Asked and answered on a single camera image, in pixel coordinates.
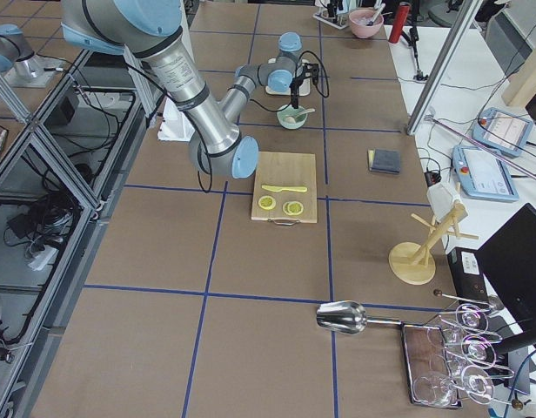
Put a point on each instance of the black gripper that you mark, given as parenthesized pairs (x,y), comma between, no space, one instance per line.
(296,88)

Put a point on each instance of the pink ice bowl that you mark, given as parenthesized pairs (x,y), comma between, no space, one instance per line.
(362,23)

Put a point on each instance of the wooden cutting board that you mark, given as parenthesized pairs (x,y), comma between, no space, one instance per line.
(289,169)

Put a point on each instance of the wooden mug tree stand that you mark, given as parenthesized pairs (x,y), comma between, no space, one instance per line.
(412,262)

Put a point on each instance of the black glass rack tray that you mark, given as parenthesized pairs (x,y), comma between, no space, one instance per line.
(424,352)

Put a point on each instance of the aluminium frame post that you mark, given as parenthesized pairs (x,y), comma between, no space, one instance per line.
(460,26)

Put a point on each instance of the teach pendant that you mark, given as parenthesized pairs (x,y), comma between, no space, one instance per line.
(502,131)
(482,176)

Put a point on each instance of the far teach pendant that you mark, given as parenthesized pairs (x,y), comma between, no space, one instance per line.
(502,131)

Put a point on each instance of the metal scoop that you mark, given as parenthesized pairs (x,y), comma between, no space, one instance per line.
(349,317)

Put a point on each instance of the near teach pendant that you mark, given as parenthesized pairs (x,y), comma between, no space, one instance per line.
(482,176)

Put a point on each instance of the yellow plastic knife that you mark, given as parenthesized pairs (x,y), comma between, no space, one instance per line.
(279,188)

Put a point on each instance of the lower lemon slice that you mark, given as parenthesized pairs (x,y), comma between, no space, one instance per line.
(267,203)

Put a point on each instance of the cream bear serving tray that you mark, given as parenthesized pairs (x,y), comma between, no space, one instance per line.
(303,90)

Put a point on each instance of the light green bowl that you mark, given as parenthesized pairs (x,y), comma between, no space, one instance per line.
(286,110)

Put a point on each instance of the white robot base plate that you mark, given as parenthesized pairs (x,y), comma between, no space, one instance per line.
(175,125)

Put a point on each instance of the black monitor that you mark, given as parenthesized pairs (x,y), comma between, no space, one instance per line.
(508,260)

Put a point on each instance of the upper lemon slice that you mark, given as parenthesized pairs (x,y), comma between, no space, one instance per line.
(293,208)

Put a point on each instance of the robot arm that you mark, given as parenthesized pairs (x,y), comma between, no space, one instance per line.
(152,32)

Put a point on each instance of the lemon slice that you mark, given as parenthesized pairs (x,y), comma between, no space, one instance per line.
(267,203)
(293,208)

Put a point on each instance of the white wire cup rack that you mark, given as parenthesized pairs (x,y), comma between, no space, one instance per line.
(338,21)

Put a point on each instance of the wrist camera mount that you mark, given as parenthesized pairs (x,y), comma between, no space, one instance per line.
(311,71)

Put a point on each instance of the grey folded cloth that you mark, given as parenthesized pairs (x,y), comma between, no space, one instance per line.
(385,161)

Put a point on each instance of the red cylinder can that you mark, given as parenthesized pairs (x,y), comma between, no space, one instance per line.
(399,21)

